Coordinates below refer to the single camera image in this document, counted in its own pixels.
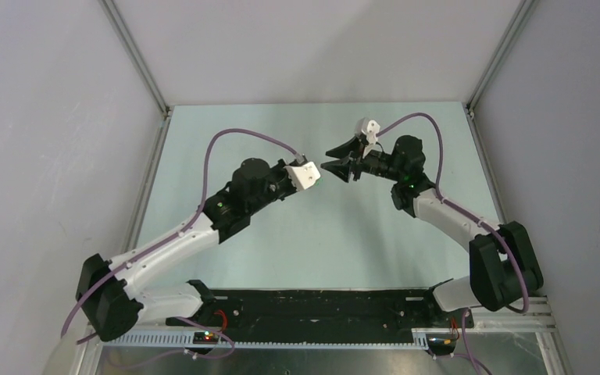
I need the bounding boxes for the aluminium frame post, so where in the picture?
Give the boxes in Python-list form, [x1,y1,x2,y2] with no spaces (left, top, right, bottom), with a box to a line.
[98,0,170,119]
[465,0,539,120]

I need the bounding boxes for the left aluminium frame post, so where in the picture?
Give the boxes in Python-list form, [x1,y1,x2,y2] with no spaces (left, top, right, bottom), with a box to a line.
[98,0,170,119]

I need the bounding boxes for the left controller board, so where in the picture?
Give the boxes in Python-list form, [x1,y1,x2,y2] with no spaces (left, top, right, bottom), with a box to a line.
[192,330,220,345]

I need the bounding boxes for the slotted cable duct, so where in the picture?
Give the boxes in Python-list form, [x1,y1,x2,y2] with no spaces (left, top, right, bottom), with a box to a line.
[105,330,429,350]

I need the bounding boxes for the right aluminium frame post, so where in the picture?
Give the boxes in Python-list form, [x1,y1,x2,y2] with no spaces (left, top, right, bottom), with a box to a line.
[465,0,539,120]

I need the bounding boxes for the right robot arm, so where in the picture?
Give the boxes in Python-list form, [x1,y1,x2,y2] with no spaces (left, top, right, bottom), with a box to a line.
[321,135,544,327]

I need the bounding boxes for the controller board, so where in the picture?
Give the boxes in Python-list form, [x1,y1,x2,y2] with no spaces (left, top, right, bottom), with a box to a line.
[427,337,457,358]
[192,330,220,345]

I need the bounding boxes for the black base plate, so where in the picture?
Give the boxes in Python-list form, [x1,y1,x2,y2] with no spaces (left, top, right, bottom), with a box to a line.
[191,288,465,343]

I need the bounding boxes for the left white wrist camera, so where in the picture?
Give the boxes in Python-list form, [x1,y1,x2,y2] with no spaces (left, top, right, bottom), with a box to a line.
[284,155,321,191]

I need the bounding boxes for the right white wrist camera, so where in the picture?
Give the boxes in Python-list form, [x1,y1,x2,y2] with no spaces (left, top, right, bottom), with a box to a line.
[355,118,380,158]

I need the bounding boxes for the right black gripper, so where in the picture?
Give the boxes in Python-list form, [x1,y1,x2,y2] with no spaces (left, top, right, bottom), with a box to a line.
[320,135,402,184]

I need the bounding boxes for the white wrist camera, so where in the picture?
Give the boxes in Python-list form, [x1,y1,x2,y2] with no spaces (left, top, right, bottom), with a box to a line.
[355,118,380,158]
[284,155,321,191]

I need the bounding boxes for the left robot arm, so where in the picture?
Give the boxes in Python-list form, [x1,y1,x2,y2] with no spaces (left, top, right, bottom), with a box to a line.
[76,158,320,341]

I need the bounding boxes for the right controller board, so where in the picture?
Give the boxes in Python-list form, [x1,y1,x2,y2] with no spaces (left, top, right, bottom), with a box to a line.
[427,337,457,358]

